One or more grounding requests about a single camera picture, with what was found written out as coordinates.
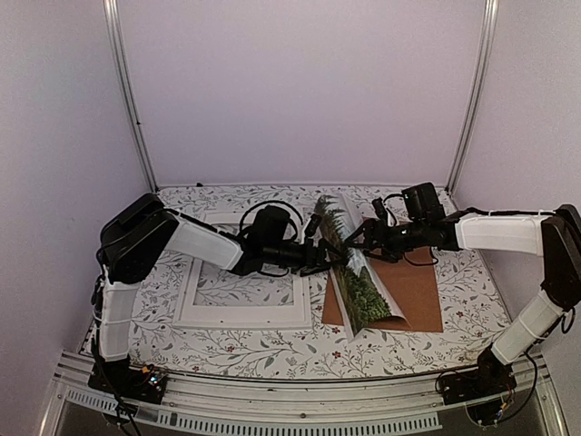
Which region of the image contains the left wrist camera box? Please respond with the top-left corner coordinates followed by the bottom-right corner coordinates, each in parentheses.
top-left (248, 205), bottom-right (291, 247)

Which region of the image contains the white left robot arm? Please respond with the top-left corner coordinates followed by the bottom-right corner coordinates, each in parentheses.
top-left (92, 193), bottom-right (347, 394)

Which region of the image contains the right aluminium corner post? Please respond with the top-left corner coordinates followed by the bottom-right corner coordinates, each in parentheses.
top-left (446, 0), bottom-right (499, 196)

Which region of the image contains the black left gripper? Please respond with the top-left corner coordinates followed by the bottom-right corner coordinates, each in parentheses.
top-left (263, 238), bottom-right (346, 278)

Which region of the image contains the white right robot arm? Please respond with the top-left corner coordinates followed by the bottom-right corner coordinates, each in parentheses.
top-left (345, 204), bottom-right (580, 396)

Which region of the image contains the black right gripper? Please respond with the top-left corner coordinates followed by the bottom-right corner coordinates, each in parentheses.
top-left (344, 219), bottom-right (427, 264)

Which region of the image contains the aluminium corner post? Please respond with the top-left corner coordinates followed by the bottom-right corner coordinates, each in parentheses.
top-left (103, 0), bottom-right (159, 193)
top-left (446, 0), bottom-right (499, 196)

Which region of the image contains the landscape photo print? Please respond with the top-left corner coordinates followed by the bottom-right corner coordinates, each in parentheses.
top-left (314, 193), bottom-right (407, 341)

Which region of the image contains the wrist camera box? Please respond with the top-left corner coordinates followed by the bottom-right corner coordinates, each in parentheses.
top-left (248, 205), bottom-right (291, 247)
top-left (401, 182), bottom-right (446, 223)

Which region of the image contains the white photo print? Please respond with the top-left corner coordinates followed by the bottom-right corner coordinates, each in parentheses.
top-left (179, 217), bottom-right (306, 322)

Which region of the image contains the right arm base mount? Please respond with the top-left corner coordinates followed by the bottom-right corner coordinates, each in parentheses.
top-left (435, 347), bottom-right (517, 405)

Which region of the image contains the floral patterned table mat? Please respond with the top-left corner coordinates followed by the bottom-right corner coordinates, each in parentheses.
top-left (125, 185), bottom-right (511, 380)

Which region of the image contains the front aluminium rail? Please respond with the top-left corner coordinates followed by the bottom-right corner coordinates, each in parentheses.
top-left (39, 352), bottom-right (571, 435)

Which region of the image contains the left aluminium corner post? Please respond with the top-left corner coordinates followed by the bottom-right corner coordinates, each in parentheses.
top-left (103, 0), bottom-right (159, 193)

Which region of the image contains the white picture frame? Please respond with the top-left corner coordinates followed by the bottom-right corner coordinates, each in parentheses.
top-left (172, 206), bottom-right (315, 332)

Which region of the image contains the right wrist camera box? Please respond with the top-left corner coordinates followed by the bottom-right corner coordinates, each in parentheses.
top-left (401, 182), bottom-right (446, 223)

